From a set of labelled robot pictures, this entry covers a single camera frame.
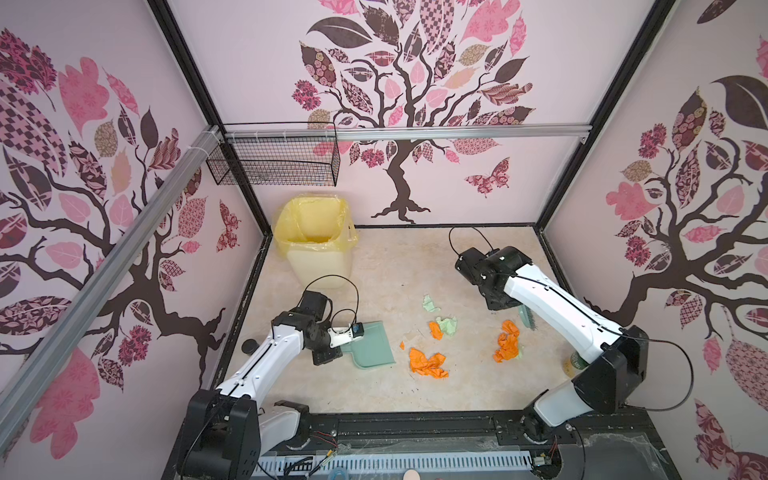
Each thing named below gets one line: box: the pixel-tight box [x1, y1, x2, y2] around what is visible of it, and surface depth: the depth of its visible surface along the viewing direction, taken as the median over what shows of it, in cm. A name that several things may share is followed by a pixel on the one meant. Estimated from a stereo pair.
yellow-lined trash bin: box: [274, 193, 359, 289], surface depth 94 cm
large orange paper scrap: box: [409, 348, 449, 379], surface depth 87 cm
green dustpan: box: [340, 321, 396, 369], surface depth 89 cm
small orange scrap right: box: [429, 321, 444, 341], surface depth 92 cm
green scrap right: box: [436, 316, 458, 336], surface depth 94 cm
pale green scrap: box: [422, 294, 441, 312], surface depth 99 cm
